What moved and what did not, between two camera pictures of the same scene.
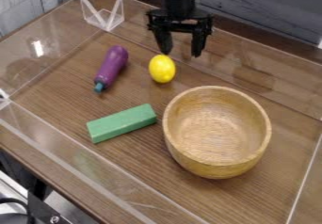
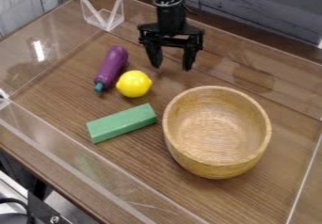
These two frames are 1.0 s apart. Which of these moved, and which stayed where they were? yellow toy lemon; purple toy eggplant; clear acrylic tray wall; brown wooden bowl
Moved: yellow toy lemon
Stayed: purple toy eggplant; brown wooden bowl; clear acrylic tray wall
